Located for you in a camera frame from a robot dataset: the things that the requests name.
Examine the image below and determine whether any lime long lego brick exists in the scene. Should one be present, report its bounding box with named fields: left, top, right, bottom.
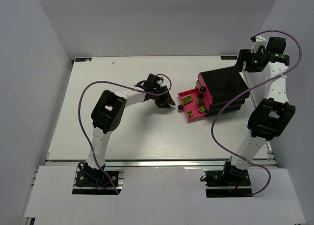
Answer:
left=182, top=95, right=193, bottom=105

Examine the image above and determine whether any pink bottom drawer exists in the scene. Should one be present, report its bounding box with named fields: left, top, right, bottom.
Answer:
left=178, top=88, right=207, bottom=122

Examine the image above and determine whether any pink drawer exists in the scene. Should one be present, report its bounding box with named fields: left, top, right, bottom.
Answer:
left=196, top=80, right=210, bottom=112
left=198, top=74, right=212, bottom=105
left=178, top=88, right=207, bottom=122

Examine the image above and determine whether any lime square lego bottom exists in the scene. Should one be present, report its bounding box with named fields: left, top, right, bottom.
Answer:
left=187, top=111, right=193, bottom=118

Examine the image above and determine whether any lime square lego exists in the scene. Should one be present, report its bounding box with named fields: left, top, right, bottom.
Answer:
left=187, top=111, right=193, bottom=118
left=196, top=98, right=203, bottom=105

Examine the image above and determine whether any black drawer cabinet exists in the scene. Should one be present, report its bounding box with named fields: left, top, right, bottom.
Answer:
left=200, top=66, right=248, bottom=117

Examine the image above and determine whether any lime square lego top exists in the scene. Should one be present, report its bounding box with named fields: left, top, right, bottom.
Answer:
left=196, top=98, right=203, bottom=105

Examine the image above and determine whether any pink top drawer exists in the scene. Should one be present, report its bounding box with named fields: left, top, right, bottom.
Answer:
left=198, top=74, right=212, bottom=105

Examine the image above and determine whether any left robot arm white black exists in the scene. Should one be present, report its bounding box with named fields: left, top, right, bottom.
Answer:
left=78, top=74, right=175, bottom=172

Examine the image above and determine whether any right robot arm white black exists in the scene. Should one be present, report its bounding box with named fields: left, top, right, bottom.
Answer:
left=224, top=36, right=295, bottom=177

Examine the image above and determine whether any right blue corner label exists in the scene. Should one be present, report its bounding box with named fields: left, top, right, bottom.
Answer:
left=220, top=55, right=238, bottom=60

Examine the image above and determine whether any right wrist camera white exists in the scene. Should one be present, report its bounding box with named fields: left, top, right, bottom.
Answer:
left=250, top=36, right=267, bottom=53

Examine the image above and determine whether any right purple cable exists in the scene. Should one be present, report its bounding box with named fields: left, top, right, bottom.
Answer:
left=210, top=30, right=303, bottom=196

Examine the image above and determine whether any purple cable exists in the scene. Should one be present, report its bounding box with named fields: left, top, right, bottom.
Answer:
left=78, top=74, right=172, bottom=195
left=210, top=30, right=303, bottom=196

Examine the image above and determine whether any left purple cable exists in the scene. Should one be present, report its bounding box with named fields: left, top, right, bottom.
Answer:
left=78, top=74, right=172, bottom=195

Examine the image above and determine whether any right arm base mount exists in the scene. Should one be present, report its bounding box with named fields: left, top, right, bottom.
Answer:
left=200, top=161, right=253, bottom=198

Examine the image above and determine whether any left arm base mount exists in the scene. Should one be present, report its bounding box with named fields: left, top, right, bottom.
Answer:
left=72, top=162, right=124, bottom=195

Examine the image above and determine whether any aluminium table rail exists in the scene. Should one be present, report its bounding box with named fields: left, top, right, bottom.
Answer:
left=45, top=159, right=277, bottom=167

